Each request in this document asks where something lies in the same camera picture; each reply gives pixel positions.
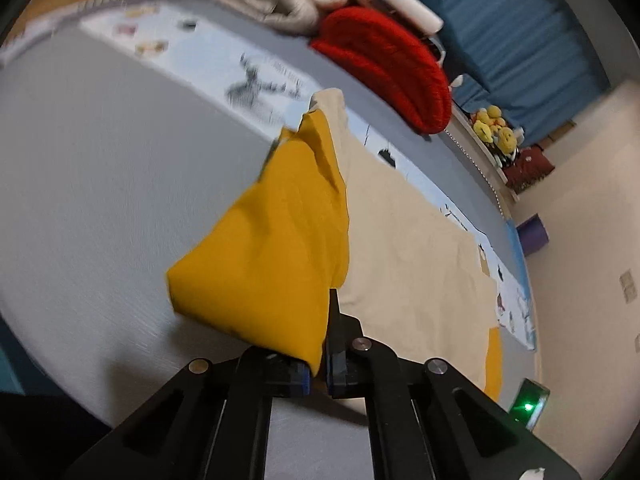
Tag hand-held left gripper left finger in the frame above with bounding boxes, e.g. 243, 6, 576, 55
65, 345, 314, 480

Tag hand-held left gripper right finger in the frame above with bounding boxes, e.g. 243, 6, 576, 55
324, 287, 582, 480

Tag beige and yellow garment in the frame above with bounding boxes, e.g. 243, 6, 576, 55
166, 88, 504, 402

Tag purple rolled mat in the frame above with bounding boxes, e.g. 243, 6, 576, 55
515, 213, 550, 257

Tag dark red bag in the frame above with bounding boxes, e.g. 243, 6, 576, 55
502, 144, 556, 194

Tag yellow plush toys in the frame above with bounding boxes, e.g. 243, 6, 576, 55
470, 105, 522, 159

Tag grey printed bed sheet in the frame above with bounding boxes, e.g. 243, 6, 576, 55
0, 0, 539, 480

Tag red knitted sweater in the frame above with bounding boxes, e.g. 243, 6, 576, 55
310, 6, 454, 136

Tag dark teal cloth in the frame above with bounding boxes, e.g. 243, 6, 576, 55
375, 0, 496, 97

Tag blue curtain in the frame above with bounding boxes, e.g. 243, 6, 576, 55
434, 0, 614, 147

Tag beige wall socket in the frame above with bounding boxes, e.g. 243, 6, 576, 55
619, 270, 638, 304

